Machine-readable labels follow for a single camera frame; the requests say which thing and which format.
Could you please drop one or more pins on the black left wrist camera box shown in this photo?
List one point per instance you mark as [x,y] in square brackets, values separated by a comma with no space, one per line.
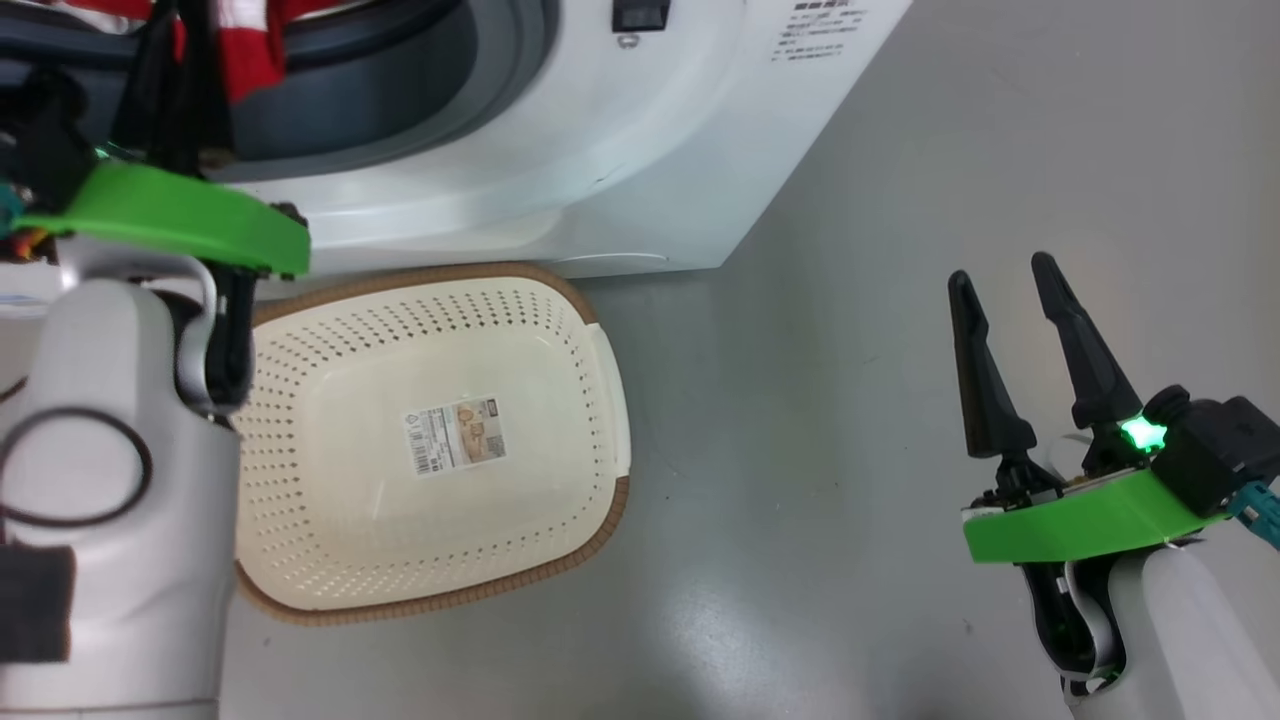
[45,140]

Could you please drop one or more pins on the red and white garment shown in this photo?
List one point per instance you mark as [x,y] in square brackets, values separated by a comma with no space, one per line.
[250,60]

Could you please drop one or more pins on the cream perforated laundry basket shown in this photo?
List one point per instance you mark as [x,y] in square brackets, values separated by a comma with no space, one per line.
[380,520]

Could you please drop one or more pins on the paper product label sticker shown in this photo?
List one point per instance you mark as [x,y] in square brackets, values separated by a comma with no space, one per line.
[455,437]

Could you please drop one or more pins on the white front-load washing machine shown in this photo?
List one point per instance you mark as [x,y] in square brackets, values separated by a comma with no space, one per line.
[600,150]

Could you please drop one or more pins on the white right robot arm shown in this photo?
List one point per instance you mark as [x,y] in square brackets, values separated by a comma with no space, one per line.
[1190,640]

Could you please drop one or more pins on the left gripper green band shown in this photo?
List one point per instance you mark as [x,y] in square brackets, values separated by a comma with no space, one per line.
[180,215]

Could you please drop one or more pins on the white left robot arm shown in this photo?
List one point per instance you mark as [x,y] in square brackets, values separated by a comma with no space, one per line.
[110,600]

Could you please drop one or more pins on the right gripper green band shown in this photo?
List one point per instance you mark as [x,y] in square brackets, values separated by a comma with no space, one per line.
[1080,520]

